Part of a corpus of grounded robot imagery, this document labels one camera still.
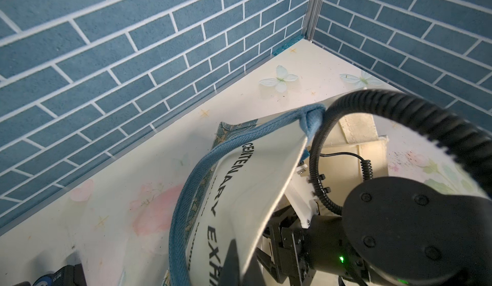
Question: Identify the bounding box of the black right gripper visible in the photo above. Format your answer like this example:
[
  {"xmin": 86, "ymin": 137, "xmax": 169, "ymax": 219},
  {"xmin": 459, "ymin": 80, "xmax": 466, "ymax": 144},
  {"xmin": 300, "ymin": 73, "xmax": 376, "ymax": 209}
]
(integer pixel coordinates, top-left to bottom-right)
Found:
[{"xmin": 218, "ymin": 205, "xmax": 316, "ymax": 286}]

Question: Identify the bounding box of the cream canvas tote bag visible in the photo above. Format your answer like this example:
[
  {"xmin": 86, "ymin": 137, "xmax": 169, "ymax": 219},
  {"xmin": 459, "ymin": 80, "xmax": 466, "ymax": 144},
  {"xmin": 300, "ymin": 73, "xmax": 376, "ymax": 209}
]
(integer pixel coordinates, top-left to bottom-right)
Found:
[{"xmin": 163, "ymin": 103, "xmax": 389, "ymax": 286}]

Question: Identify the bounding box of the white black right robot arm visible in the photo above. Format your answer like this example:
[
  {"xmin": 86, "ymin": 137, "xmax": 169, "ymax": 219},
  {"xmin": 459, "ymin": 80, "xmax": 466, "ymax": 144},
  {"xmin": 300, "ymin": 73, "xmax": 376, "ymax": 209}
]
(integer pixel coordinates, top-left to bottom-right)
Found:
[{"xmin": 255, "ymin": 90, "xmax": 491, "ymax": 285}]

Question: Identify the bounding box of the blue black stapler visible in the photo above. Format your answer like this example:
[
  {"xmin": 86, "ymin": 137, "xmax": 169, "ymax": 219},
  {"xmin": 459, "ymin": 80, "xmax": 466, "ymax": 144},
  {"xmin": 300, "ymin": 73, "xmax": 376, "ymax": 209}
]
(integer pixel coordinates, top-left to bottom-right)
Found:
[{"xmin": 33, "ymin": 264, "xmax": 87, "ymax": 286}]

